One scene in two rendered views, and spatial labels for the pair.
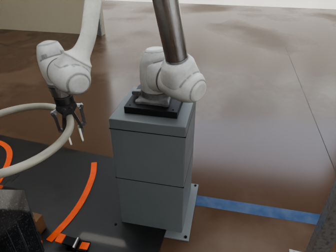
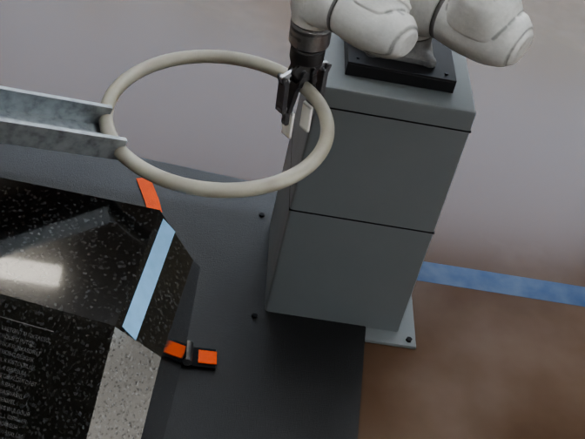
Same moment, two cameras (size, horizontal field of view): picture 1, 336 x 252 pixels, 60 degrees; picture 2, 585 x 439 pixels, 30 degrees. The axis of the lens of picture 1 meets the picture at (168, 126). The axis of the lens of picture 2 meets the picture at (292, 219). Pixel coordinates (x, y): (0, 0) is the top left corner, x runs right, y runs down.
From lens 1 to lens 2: 1.53 m
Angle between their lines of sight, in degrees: 17
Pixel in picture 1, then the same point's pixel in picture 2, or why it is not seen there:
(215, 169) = not seen: hidden behind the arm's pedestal
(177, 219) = (398, 302)
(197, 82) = (525, 33)
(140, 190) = (336, 238)
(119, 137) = not seen: hidden behind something
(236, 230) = (504, 328)
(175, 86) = (484, 37)
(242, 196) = (503, 261)
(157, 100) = (413, 53)
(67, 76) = (396, 31)
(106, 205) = (218, 278)
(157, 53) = not seen: outside the picture
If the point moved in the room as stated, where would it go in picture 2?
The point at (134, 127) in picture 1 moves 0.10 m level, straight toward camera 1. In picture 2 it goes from (371, 107) to (386, 131)
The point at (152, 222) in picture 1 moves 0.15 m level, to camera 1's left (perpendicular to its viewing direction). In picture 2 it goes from (339, 310) to (288, 310)
